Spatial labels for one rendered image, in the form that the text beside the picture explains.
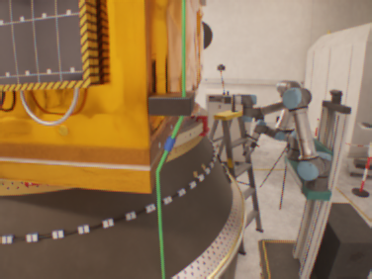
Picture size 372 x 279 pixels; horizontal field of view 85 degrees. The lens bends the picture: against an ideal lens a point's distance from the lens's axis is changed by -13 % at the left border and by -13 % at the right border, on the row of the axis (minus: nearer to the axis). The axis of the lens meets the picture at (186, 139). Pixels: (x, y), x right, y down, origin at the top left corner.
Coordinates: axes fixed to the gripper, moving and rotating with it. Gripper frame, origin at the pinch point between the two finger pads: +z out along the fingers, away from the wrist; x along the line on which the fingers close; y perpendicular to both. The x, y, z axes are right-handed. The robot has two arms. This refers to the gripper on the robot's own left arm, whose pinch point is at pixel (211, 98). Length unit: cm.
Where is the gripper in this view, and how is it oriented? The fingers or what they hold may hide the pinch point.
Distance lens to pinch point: 164.1
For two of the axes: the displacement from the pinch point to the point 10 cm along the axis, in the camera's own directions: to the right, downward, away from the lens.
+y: 0.0, -9.6, -2.9
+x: -1.0, 2.9, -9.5
